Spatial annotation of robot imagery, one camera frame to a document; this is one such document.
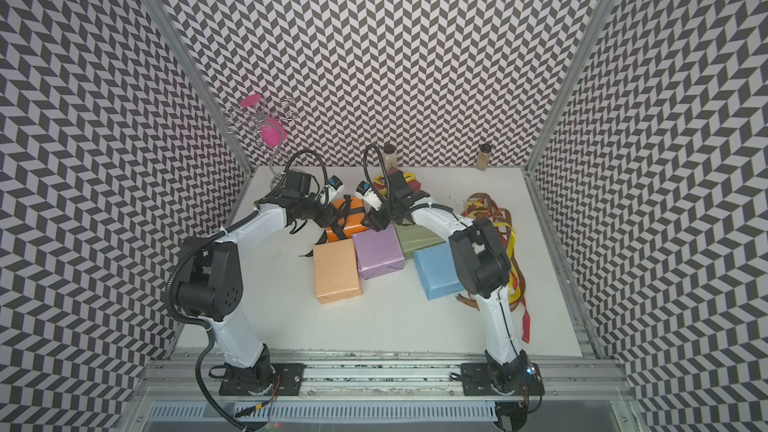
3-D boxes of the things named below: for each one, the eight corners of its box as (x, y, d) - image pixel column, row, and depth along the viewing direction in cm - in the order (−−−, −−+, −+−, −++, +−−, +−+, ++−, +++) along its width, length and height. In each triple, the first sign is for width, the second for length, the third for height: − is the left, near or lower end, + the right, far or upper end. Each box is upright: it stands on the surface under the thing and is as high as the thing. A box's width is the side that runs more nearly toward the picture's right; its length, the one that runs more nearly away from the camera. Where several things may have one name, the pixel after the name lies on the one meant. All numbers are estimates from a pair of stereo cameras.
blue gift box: (426, 303, 87) (429, 288, 79) (415, 263, 95) (417, 246, 87) (456, 296, 88) (462, 281, 80) (443, 258, 96) (447, 240, 88)
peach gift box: (320, 308, 86) (315, 299, 81) (317, 255, 97) (312, 245, 92) (363, 298, 88) (361, 289, 83) (355, 248, 99) (353, 237, 93)
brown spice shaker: (476, 173, 121) (482, 152, 112) (474, 164, 124) (480, 143, 115) (486, 173, 121) (493, 152, 112) (483, 164, 124) (490, 143, 115)
